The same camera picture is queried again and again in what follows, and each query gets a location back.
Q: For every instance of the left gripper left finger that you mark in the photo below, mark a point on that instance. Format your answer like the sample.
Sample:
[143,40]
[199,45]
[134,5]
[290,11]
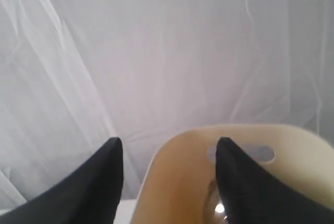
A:
[91,194]

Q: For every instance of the cream bin with circle mark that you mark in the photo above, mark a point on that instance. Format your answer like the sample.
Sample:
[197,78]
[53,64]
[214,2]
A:
[180,185]

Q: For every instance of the white backdrop curtain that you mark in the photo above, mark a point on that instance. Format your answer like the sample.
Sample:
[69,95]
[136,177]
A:
[77,72]

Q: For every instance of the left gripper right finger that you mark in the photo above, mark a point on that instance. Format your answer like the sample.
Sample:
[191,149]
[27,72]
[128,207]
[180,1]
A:
[250,194]

